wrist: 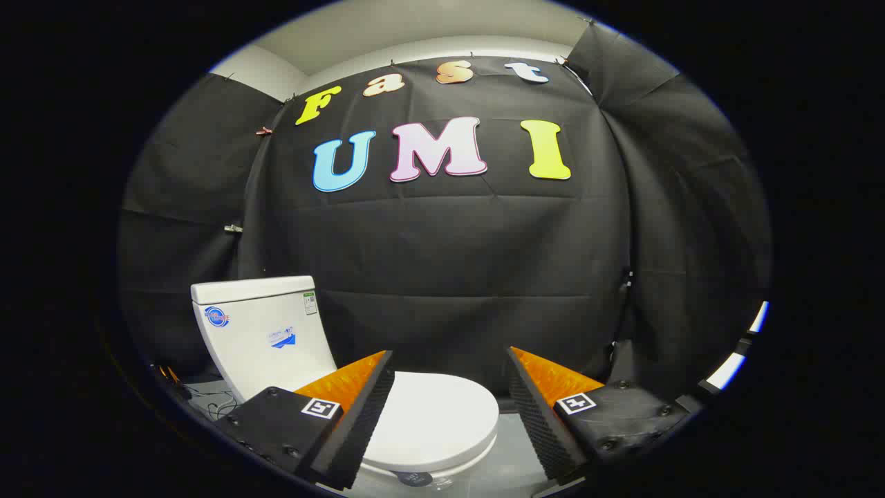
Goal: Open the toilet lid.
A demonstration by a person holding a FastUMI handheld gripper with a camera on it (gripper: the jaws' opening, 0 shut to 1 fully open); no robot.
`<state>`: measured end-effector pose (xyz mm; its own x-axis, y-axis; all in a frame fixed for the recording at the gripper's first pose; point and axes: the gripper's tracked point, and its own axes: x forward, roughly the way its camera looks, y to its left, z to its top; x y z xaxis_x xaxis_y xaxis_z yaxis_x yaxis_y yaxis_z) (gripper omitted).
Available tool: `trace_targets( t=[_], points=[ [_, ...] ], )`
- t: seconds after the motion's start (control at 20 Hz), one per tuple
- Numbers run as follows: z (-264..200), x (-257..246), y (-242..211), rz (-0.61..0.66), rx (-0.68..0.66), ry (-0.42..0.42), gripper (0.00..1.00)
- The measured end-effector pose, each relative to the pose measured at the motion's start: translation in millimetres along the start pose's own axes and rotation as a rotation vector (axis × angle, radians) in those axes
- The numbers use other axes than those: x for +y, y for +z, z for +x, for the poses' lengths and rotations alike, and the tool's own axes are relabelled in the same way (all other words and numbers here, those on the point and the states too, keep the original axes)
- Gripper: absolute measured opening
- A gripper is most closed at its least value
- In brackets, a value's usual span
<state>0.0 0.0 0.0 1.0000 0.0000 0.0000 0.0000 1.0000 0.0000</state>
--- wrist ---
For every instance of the white toilet lid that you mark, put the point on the white toilet lid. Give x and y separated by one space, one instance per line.
435 422

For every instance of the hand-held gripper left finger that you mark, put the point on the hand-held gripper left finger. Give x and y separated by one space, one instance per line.
366 422

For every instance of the black backdrop cloth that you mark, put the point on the black backdrop cloth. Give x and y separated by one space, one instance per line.
449 242

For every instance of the black round lid tab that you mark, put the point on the black round lid tab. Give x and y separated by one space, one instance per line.
415 478

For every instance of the white ceramic toilet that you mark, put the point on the white ceramic toilet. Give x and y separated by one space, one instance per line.
263 325

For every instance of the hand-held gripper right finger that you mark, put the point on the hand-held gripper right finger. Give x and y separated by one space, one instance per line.
536 422

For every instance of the white black striped panel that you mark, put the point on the white black striped panel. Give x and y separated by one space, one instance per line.
726 370

